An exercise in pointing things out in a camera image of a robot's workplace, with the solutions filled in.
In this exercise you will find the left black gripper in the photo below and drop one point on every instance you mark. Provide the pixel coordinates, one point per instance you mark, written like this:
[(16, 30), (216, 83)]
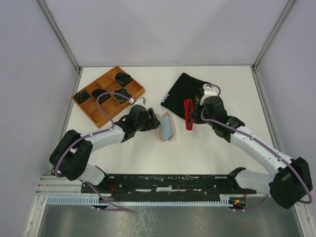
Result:
[(153, 123)]

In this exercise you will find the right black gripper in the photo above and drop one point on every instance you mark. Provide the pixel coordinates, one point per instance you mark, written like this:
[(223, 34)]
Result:
[(198, 107)]

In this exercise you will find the red sunglasses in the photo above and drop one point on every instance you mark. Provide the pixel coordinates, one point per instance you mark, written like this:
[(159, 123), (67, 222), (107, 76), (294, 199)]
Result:
[(189, 117)]

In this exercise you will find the light blue cloth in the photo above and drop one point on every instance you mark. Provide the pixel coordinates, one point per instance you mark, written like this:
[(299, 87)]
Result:
[(166, 128)]

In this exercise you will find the pink glasses case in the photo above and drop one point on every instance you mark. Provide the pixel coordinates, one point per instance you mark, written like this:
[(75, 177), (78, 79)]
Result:
[(172, 124)]

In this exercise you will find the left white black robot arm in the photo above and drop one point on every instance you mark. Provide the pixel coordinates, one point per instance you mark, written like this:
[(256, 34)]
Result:
[(71, 155)]

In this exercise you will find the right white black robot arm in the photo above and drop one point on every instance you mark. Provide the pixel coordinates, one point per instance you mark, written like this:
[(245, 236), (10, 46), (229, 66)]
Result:
[(287, 180)]

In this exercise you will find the rolled blue yellow belt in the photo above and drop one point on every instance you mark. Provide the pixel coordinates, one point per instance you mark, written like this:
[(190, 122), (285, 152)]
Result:
[(121, 95)]

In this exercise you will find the black folded cloth pouch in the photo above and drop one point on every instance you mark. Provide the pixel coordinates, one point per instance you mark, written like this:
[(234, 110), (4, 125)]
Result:
[(185, 87)]

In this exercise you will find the rolled black belt top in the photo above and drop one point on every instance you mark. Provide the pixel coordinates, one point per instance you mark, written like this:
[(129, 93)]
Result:
[(123, 78)]

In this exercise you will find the wooden compartment tray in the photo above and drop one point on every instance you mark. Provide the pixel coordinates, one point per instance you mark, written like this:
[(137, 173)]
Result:
[(98, 113)]

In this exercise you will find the rolled black belt middle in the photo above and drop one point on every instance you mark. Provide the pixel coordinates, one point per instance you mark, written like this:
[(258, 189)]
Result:
[(97, 92)]

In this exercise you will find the rolled green black belt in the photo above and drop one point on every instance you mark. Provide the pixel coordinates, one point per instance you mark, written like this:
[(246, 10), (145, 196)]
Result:
[(82, 96)]

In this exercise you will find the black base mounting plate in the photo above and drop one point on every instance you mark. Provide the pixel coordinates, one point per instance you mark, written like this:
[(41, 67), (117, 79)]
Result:
[(122, 184)]

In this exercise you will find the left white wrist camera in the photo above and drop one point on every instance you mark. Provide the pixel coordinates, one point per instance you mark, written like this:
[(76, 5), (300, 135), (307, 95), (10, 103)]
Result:
[(140, 101)]

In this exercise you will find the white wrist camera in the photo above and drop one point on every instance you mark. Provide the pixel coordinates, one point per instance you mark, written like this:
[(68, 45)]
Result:
[(140, 101), (211, 90)]

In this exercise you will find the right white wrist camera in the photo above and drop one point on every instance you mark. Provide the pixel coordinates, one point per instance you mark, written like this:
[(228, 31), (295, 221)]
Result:
[(211, 90)]

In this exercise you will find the right aluminium frame post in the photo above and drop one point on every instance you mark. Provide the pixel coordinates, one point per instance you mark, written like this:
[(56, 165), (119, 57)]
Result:
[(273, 33)]

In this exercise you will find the aluminium frame post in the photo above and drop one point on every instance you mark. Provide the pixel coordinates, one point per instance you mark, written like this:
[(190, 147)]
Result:
[(273, 33), (42, 4)]

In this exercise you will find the white slotted cable duct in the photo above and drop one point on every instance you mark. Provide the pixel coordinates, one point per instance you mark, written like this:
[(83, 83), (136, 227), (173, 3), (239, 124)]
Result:
[(148, 199)]

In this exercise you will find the left aluminium frame post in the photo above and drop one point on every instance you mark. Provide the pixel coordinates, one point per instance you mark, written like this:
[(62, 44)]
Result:
[(42, 4)]

